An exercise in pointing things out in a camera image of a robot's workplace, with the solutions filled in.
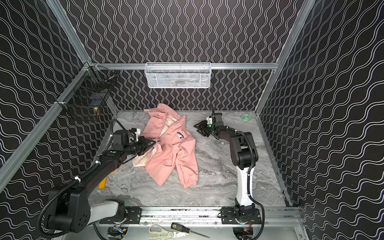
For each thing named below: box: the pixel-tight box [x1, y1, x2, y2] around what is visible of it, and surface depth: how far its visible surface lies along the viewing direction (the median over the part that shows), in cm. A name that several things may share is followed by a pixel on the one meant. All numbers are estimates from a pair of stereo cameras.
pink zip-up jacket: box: [132, 103, 199, 188], surface depth 94 cm
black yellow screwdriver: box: [170, 222, 211, 239], surface depth 71 cm
